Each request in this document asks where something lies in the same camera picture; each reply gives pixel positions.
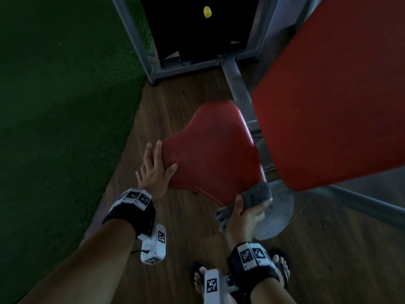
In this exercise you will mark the black sandal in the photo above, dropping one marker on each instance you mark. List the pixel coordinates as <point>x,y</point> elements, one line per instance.
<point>196,269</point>
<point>280,254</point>

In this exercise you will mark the person's left little finger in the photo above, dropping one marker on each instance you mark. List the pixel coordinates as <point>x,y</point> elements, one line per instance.
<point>138,176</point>

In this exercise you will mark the black weight stack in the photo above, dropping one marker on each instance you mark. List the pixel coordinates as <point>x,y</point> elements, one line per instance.
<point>196,31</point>

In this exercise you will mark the grey round metal base plate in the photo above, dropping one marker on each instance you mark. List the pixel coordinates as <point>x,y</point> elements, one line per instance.
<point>278,212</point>

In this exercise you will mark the red padded backrest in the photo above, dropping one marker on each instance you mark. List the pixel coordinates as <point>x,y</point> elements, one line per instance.
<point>332,91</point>

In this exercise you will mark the person's left hand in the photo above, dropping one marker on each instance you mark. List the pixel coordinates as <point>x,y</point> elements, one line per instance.
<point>153,178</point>

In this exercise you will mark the person's left thumb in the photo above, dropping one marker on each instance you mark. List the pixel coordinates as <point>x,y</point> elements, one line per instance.
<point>171,171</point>

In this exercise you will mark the grey metal machine frame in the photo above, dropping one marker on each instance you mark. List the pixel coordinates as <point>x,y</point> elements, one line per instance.
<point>235,79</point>

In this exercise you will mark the yellow selector pin knob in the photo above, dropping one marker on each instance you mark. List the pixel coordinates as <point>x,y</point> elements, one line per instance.
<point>207,11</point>

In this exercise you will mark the person's right thumb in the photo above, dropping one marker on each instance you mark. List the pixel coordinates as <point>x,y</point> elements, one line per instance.
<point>238,205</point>

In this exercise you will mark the person's right hand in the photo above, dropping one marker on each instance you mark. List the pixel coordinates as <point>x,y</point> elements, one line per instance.
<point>242,224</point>

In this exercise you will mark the grey cleaning cloth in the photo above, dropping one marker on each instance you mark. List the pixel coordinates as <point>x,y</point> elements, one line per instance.
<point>254,194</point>

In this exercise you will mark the person's right forearm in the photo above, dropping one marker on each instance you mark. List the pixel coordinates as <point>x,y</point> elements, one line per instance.
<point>272,292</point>

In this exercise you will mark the person's left middle finger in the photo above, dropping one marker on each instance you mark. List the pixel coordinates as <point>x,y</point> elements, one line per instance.
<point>149,155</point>

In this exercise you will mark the green artificial turf mat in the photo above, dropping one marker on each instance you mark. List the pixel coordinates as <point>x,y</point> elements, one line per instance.
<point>63,123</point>

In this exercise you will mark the person's left forearm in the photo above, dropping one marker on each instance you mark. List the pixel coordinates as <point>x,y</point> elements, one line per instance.
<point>88,265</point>

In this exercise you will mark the red padded seat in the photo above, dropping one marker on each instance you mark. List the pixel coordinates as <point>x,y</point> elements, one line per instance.
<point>218,151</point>

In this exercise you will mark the person's right foot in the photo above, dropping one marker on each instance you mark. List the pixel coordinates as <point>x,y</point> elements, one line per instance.
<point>282,265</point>

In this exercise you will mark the person's foot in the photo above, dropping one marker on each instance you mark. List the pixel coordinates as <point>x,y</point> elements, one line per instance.
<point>282,265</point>
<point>198,280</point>

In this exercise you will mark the person's left foot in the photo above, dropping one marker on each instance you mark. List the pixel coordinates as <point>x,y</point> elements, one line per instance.
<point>198,280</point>

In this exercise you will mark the white wrist camera with markers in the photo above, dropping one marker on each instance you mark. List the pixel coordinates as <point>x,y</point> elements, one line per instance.
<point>215,286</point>
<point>155,246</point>

